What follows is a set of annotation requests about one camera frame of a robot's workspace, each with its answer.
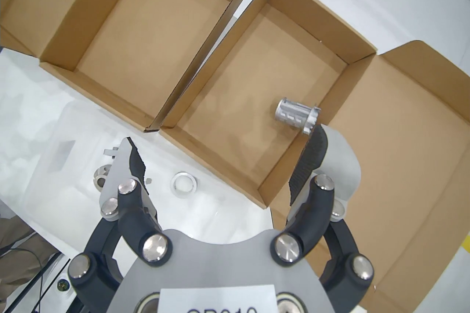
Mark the deep clear plastic tray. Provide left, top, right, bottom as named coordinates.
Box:
left=20, top=98, right=274, bottom=258

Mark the person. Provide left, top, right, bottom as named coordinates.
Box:
left=0, top=215, right=59, bottom=258

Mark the plain metal ring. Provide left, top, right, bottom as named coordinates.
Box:
left=170, top=172, right=199, bottom=199

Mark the flanged metal bush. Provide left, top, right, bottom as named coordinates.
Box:
left=91, top=164, right=111, bottom=191

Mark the ribbed metal bush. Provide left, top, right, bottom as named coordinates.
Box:
left=274, top=97, right=322, bottom=136

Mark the empty shallow cardboard box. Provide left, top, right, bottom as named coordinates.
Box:
left=0, top=0, right=256, bottom=134

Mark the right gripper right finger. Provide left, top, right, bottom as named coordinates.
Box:
left=270, top=125, right=376, bottom=313

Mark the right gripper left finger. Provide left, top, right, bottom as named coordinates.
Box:
left=68, top=137, right=174, bottom=309

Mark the black cable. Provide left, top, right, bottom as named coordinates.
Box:
left=0, top=248, right=45, bottom=313

